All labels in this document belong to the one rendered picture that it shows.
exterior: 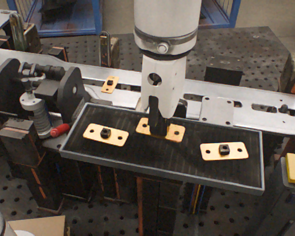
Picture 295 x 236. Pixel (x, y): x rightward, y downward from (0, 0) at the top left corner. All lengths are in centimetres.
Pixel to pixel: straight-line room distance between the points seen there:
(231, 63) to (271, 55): 76
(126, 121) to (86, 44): 119
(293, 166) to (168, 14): 37
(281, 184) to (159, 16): 38
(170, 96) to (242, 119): 49
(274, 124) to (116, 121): 47
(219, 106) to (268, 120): 21
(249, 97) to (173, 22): 63
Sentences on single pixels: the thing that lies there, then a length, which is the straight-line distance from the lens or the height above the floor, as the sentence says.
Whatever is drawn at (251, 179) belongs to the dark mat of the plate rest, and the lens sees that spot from 55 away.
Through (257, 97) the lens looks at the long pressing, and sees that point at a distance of 96.
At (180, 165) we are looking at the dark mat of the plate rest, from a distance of 54.
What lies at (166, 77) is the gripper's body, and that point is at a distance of 39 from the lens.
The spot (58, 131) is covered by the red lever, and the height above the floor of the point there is 115.
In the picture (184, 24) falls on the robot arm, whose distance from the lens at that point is 37.
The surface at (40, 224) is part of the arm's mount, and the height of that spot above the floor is 78.
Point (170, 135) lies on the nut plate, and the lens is 52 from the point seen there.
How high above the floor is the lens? 159
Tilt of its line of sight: 46 degrees down
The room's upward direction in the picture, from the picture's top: straight up
